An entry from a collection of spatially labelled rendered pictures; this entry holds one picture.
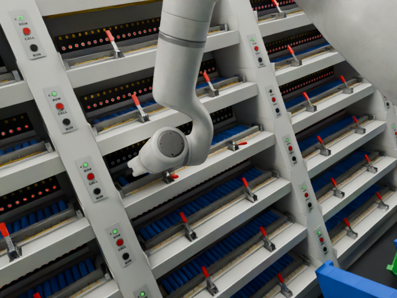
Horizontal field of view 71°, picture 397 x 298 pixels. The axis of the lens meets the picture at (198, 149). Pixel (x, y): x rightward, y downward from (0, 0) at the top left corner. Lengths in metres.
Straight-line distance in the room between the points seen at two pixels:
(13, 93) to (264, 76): 0.80
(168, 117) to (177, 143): 0.27
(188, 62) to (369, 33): 0.29
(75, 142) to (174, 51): 0.40
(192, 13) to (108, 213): 0.55
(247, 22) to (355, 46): 0.74
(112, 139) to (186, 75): 0.35
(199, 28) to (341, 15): 0.23
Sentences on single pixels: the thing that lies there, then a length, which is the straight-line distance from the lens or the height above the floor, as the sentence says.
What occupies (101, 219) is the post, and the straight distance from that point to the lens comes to 0.82.
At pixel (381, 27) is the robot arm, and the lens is 0.42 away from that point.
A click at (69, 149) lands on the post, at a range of 0.80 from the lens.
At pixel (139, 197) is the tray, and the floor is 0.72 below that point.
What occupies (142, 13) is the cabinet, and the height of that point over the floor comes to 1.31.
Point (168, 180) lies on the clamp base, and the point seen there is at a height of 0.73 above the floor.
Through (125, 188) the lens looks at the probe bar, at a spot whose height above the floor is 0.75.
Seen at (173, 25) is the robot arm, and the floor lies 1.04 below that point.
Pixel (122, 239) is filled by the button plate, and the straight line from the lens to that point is 0.84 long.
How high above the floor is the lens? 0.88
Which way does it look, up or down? 7 degrees down
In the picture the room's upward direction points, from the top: 21 degrees counter-clockwise
